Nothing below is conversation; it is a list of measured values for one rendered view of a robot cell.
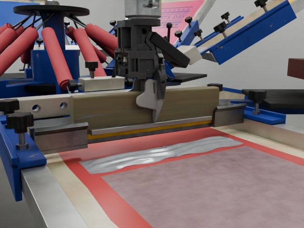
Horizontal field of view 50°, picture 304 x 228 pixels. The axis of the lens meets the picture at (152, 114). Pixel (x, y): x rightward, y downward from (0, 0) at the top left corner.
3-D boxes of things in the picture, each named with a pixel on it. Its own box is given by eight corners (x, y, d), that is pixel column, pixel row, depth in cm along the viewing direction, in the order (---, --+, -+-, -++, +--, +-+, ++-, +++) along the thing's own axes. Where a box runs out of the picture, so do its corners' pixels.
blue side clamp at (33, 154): (49, 194, 51) (46, 152, 50) (15, 202, 49) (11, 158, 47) (20, 144, 77) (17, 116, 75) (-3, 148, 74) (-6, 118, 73)
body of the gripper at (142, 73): (114, 78, 69) (112, 20, 67) (149, 76, 74) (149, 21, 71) (130, 81, 63) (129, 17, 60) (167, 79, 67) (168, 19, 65)
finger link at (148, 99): (134, 124, 67) (130, 80, 67) (158, 121, 70) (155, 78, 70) (141, 125, 65) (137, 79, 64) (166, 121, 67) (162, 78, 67)
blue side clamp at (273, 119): (283, 142, 78) (286, 114, 77) (269, 145, 76) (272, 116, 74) (205, 118, 104) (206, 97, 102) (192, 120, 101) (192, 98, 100)
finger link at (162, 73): (149, 100, 69) (145, 59, 69) (156, 99, 70) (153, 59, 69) (160, 99, 65) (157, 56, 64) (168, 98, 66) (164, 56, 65)
